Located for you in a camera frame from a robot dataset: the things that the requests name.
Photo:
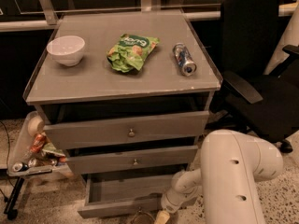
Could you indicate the grey middle drawer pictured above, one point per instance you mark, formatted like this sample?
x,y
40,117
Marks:
x,y
130,160

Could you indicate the black stand leg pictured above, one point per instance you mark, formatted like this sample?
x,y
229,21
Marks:
x,y
10,211

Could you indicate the round floor drain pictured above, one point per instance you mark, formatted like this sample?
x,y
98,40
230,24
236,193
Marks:
x,y
142,218

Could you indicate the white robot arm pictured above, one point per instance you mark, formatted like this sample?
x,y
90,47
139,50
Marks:
x,y
231,162

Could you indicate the blue soda can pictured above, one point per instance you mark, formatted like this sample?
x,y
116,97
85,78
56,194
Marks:
x,y
184,59

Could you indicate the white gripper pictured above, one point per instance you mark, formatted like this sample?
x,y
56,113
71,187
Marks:
x,y
168,202

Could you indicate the red can in bin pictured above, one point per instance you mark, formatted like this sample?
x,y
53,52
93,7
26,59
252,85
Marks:
x,y
38,143

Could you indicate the green chip bag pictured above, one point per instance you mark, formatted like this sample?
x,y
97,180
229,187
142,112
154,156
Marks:
x,y
131,52

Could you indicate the black office chair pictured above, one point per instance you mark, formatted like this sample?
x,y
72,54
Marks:
x,y
266,104

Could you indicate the grey drawer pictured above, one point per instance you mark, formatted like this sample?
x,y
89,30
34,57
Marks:
x,y
107,132
130,160
119,197

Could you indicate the grey bottom drawer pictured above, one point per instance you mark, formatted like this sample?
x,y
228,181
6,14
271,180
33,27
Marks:
x,y
119,197

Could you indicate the grey top drawer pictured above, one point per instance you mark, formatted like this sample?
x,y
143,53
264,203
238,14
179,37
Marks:
x,y
107,132

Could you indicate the metal railing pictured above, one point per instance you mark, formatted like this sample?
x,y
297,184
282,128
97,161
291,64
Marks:
x,y
30,15

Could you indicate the blue can in bin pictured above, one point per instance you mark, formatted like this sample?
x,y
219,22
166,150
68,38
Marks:
x,y
19,167

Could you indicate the white bowl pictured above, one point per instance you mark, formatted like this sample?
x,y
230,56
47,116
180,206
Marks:
x,y
67,50

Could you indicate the clear side bin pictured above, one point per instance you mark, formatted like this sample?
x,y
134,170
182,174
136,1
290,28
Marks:
x,y
21,152

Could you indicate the grey drawer cabinet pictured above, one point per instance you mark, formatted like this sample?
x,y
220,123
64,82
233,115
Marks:
x,y
92,90

